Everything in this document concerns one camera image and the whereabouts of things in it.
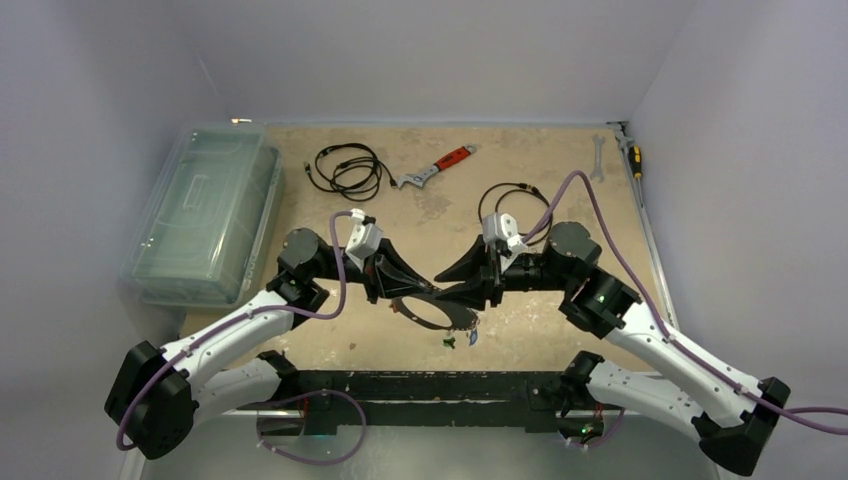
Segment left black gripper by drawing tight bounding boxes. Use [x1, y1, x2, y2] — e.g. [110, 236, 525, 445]
[311, 237, 432, 304]

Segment large metal key ring plate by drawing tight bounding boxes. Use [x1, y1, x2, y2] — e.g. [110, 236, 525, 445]
[390, 294, 479, 332]

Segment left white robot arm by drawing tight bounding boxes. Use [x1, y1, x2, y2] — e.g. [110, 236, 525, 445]
[104, 224, 435, 460]

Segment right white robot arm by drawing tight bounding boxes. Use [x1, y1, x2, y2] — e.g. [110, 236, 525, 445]
[436, 214, 791, 476]

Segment silver open-end wrench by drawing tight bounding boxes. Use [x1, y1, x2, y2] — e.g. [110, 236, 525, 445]
[590, 134, 605, 183]

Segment clear plastic storage box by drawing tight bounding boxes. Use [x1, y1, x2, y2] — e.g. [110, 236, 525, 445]
[122, 123, 283, 309]

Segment yellow black screwdriver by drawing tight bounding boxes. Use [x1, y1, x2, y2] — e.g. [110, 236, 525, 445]
[614, 123, 644, 208]

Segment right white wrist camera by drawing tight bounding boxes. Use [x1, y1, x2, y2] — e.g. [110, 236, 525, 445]
[482, 212, 528, 258]

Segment coiled black cable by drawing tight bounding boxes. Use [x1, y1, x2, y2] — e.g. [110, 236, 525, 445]
[477, 182, 554, 246]

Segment red handled adjustable wrench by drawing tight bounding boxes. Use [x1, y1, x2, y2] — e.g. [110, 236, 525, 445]
[396, 144, 477, 189]

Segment tangled black cable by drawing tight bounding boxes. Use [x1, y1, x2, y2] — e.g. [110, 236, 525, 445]
[303, 142, 399, 203]

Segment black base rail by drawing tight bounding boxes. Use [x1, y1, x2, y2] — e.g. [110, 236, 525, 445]
[278, 370, 598, 435]

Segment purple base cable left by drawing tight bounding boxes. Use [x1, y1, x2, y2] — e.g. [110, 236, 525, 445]
[254, 388, 370, 466]

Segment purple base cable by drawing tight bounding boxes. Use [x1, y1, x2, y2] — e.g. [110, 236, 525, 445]
[254, 388, 370, 466]
[563, 400, 628, 453]

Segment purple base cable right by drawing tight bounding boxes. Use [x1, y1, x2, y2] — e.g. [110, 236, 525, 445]
[563, 400, 628, 453]

